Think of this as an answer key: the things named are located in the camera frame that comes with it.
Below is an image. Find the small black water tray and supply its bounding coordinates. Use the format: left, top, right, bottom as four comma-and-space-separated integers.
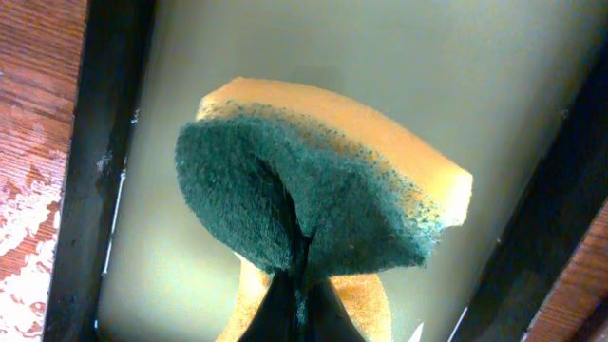
43, 1, 607, 341

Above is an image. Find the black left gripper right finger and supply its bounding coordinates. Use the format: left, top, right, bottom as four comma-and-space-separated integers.
296, 233, 365, 342

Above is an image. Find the green and yellow sponge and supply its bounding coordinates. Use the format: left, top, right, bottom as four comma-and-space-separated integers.
174, 78, 473, 341

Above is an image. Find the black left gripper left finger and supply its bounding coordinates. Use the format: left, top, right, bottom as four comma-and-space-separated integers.
238, 157, 304, 341

